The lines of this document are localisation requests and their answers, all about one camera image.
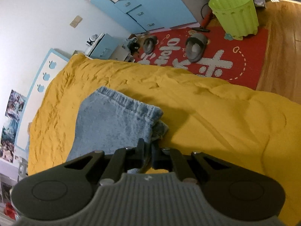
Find red printed floor rug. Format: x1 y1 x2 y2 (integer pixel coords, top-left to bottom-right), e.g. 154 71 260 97
134 27 268 89

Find black white headphones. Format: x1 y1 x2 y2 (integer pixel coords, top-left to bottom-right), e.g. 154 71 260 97
86 34 98 47

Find grey slipper near bin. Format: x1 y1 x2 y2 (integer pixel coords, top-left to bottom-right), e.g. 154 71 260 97
185 33 208 63

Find red handled tool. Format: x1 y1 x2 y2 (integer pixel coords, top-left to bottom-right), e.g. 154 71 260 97
201 12 214 28

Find beige wall switch plate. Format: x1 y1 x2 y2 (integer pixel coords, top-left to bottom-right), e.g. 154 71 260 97
70 15 83 28

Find grey slipper near nightstand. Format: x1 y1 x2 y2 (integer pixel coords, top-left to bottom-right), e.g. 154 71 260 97
143 35 158 55

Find blue bedside nightstand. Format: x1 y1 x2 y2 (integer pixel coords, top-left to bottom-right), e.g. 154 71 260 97
85 33 119 60

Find blue white wardrobe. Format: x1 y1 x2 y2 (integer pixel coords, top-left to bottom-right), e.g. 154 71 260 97
88 0 196 34

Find white blue headboard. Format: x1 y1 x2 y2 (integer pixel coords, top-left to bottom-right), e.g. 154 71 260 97
15 48 69 150

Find anime wall poster strip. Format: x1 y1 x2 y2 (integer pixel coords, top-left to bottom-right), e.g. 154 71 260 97
1 90 26 163

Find blue denim pants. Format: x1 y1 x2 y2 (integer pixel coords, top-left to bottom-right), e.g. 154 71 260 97
67 86 169 161

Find yellow quilted bed cover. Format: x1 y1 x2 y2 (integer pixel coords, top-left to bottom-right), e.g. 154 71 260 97
29 54 300 225

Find green plastic waste bin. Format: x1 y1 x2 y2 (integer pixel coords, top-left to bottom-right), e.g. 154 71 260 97
209 0 259 40

